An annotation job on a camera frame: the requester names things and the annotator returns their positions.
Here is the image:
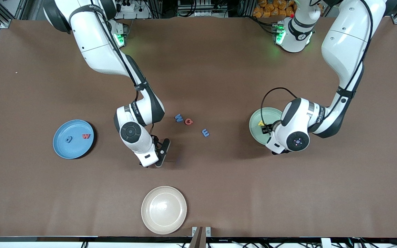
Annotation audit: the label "green plate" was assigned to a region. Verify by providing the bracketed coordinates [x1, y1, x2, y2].
[249, 107, 283, 145]

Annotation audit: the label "beige plate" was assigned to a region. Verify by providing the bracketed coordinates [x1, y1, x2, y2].
[141, 186, 187, 235]

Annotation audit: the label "brown table cover mat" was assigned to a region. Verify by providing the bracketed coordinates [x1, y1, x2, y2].
[0, 17, 397, 238]

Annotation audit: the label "blue plate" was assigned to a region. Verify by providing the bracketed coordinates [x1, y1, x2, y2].
[53, 120, 95, 159]

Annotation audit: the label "orange bag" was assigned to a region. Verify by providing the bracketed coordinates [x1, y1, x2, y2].
[253, 0, 297, 18]

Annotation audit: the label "white power strip with plugs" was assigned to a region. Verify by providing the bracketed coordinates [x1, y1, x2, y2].
[116, 0, 151, 19]

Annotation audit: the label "long white power strip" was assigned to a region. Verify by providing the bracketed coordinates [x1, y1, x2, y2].
[177, 0, 229, 18]

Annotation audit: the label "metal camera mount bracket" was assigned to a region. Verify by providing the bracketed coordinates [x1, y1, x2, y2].
[189, 226, 211, 248]

